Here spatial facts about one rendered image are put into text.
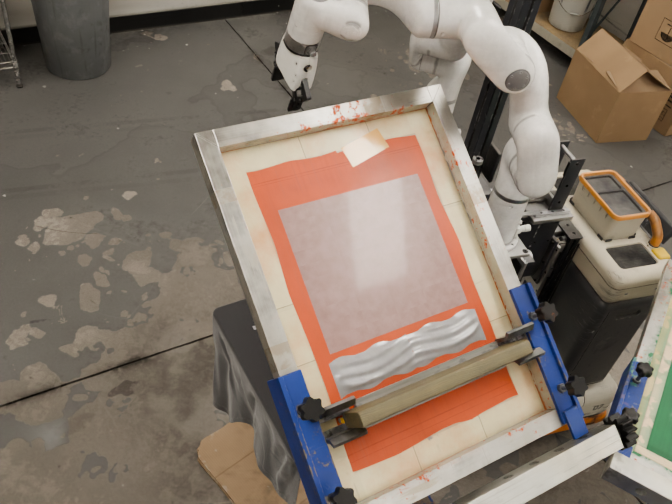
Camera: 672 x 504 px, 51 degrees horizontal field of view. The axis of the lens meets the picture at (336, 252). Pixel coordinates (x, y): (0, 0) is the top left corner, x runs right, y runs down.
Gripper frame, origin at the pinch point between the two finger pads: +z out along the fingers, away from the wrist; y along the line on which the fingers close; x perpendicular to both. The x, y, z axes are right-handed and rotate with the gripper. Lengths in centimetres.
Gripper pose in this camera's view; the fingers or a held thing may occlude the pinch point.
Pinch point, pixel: (286, 91)
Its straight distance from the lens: 165.4
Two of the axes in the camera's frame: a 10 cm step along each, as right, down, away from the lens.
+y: -4.3, -8.3, 3.5
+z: -2.7, 4.9, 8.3
